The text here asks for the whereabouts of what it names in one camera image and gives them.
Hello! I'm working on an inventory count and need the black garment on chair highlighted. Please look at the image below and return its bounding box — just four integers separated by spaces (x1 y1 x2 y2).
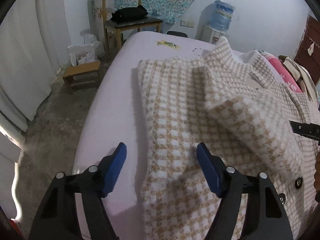
111 5 148 24

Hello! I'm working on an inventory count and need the pink floral blanket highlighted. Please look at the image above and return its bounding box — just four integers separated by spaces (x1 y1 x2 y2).
261 52 302 93

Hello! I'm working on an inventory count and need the beige clothes pile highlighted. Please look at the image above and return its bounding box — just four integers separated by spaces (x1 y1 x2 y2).
278 55 319 104

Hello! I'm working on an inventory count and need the wall power socket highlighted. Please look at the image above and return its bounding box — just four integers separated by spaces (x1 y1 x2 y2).
180 20 194 28

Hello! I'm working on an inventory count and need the small wooden stool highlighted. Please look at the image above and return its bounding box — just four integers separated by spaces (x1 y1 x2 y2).
62 61 102 91

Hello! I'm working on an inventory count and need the dark red wooden door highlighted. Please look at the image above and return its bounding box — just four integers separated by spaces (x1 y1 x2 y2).
294 16 320 84

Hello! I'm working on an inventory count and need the person right hand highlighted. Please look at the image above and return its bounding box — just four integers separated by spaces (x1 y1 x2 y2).
313 152 320 203

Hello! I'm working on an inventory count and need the blue water bottle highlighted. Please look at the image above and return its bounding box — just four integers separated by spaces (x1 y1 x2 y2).
209 0 234 32

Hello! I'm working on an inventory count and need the white plastic bag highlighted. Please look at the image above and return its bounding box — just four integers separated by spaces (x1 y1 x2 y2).
67 34 105 66

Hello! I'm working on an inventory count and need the white curtain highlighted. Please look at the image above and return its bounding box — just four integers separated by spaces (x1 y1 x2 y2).
1 0 70 218

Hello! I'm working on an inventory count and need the white water dispenser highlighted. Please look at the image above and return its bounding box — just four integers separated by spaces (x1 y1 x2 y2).
201 25 229 44

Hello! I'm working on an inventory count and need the black bin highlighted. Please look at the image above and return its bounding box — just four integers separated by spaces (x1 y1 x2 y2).
167 31 188 38

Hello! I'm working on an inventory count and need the beige white houndstooth coat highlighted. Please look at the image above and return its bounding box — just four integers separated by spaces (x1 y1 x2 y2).
138 37 319 239

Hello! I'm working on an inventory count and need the wooden chair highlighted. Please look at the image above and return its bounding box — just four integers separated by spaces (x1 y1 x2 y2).
100 0 163 50

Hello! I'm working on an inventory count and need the pink bed sheet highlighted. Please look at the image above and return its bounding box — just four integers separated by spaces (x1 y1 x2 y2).
73 31 214 239

